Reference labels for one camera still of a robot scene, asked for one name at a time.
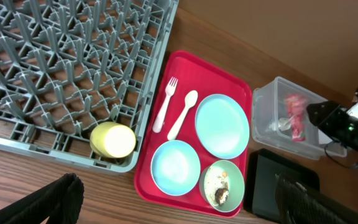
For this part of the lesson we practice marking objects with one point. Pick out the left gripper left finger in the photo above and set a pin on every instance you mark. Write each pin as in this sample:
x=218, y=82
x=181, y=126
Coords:
x=58, y=202

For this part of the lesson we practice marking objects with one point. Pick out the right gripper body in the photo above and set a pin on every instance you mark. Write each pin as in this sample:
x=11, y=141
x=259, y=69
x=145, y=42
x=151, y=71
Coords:
x=330, y=118

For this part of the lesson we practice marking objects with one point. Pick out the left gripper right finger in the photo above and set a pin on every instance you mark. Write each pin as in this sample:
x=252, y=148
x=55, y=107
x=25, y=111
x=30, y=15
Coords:
x=298, y=203

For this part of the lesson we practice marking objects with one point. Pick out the red snack wrapper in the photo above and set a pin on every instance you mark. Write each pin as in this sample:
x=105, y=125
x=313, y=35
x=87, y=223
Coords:
x=296, y=105

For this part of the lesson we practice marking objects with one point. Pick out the white tissue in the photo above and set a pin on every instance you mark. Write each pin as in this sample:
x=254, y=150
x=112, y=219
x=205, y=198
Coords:
x=282, y=124

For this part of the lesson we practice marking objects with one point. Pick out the green bowl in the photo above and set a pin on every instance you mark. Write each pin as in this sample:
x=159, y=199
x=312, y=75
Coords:
x=236, y=186

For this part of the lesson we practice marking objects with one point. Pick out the yellow plastic cup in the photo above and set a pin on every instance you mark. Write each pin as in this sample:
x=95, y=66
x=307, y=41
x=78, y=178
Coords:
x=112, y=140

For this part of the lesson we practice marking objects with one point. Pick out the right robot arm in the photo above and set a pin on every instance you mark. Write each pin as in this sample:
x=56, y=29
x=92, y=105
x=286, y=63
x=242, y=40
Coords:
x=353, y=137

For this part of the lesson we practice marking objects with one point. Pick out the black waste tray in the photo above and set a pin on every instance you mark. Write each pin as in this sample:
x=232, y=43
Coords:
x=264, y=167

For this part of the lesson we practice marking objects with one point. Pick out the grey dishwasher rack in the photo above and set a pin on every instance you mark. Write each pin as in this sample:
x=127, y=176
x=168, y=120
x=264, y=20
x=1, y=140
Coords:
x=67, y=66

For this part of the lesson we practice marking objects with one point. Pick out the clear plastic bin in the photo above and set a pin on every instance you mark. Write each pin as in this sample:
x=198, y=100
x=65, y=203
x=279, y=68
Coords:
x=268, y=104

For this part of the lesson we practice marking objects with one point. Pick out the food scraps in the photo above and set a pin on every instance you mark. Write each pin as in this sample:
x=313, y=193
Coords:
x=216, y=186

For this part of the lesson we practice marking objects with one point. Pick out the light blue plate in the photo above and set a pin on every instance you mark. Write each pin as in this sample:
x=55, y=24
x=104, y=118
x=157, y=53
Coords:
x=222, y=126

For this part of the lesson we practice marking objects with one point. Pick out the red plastic tray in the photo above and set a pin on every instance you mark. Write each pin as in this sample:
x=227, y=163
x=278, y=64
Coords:
x=192, y=73

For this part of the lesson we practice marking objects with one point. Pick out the light blue bowl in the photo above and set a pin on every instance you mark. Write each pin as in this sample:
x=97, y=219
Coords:
x=175, y=168

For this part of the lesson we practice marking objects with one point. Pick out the cream plastic spoon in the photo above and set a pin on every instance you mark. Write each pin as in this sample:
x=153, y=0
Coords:
x=190, y=101

